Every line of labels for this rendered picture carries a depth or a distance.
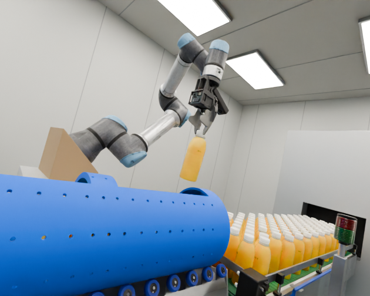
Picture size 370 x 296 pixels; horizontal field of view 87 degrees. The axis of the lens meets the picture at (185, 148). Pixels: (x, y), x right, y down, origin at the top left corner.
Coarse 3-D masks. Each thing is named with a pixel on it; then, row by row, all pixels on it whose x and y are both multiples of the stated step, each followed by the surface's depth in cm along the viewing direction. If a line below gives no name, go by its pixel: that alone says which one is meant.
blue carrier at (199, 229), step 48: (0, 192) 33; (48, 192) 38; (96, 192) 44; (144, 192) 53; (192, 192) 84; (0, 240) 31; (48, 240) 35; (96, 240) 40; (144, 240) 46; (192, 240) 56; (0, 288) 31; (48, 288) 36; (96, 288) 43
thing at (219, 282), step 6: (216, 276) 71; (186, 282) 62; (204, 282) 66; (210, 282) 68; (216, 282) 69; (222, 282) 71; (186, 288) 61; (192, 288) 62; (198, 288) 64; (204, 288) 65; (210, 288) 67; (216, 288) 68; (144, 294) 53; (168, 294) 57; (174, 294) 58; (180, 294) 59; (186, 294) 60; (192, 294) 61; (198, 294) 63
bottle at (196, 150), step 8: (200, 136) 73; (192, 144) 72; (200, 144) 72; (192, 152) 72; (200, 152) 72; (184, 160) 73; (192, 160) 71; (200, 160) 72; (184, 168) 72; (192, 168) 71; (184, 176) 71; (192, 176) 71
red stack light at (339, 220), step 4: (336, 220) 79; (340, 220) 77; (344, 220) 76; (348, 220) 75; (352, 220) 75; (336, 224) 78; (340, 224) 77; (344, 224) 76; (348, 224) 75; (352, 224) 75; (356, 224) 75; (348, 228) 75; (352, 228) 74
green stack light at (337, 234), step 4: (336, 228) 78; (340, 228) 76; (344, 228) 76; (336, 232) 77; (340, 232) 76; (344, 232) 75; (348, 232) 75; (352, 232) 74; (336, 236) 77; (340, 236) 76; (344, 236) 75; (348, 236) 74; (352, 236) 74; (340, 240) 75; (344, 240) 75; (348, 240) 74; (352, 240) 74
